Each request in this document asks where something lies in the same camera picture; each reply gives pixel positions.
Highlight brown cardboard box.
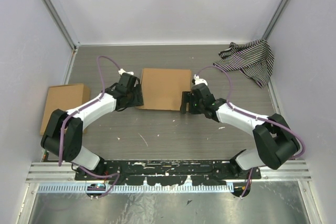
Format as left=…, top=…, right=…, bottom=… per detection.
left=40, top=83, right=91, bottom=135
left=138, top=68, right=192, bottom=111

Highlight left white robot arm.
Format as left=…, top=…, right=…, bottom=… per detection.
left=41, top=83, right=143, bottom=180

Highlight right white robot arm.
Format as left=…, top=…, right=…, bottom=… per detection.
left=180, top=87, right=301, bottom=179

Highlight folded brown cardboard box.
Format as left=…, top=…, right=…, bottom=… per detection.
left=40, top=83, right=91, bottom=135

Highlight striped cloth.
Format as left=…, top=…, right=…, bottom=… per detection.
left=213, top=39, right=275, bottom=88

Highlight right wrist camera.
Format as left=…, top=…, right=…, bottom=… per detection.
left=191, top=74, right=209, bottom=94

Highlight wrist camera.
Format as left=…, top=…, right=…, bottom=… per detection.
left=191, top=74, right=209, bottom=94
left=118, top=69, right=140, bottom=90

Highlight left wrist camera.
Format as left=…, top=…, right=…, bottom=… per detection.
left=118, top=69, right=140, bottom=90

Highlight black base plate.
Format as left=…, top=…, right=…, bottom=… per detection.
left=91, top=160, right=261, bottom=181

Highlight slotted cable duct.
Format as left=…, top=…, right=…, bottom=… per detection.
left=37, top=182, right=234, bottom=194

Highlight aluminium front rail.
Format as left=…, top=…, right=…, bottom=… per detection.
left=26, top=160, right=311, bottom=185

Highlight left aluminium corner post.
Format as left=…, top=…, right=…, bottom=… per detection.
left=42, top=0, right=78, bottom=51

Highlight aluminium corner post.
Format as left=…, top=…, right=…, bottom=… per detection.
left=262, top=0, right=290, bottom=40
left=42, top=0, right=78, bottom=51

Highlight right aluminium corner post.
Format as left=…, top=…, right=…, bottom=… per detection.
left=262, top=0, right=290, bottom=40

